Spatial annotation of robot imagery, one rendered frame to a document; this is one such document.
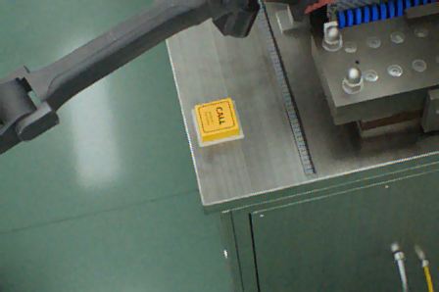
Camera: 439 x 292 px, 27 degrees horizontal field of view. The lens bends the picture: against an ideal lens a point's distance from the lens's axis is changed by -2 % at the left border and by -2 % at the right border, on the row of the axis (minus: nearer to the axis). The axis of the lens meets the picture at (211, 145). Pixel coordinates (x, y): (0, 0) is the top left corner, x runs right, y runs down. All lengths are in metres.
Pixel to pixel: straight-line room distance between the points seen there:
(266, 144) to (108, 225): 1.06
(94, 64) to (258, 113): 0.39
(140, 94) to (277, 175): 1.27
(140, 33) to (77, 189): 1.32
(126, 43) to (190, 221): 1.23
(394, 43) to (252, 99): 0.29
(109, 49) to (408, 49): 0.53
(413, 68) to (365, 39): 0.10
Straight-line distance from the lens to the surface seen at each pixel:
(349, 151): 1.65
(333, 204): 1.73
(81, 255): 2.61
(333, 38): 1.59
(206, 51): 1.78
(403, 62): 1.60
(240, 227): 1.72
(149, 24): 1.45
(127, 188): 2.68
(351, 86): 1.54
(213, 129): 1.65
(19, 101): 1.43
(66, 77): 1.43
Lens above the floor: 2.33
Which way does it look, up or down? 59 degrees down
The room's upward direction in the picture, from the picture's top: 10 degrees counter-clockwise
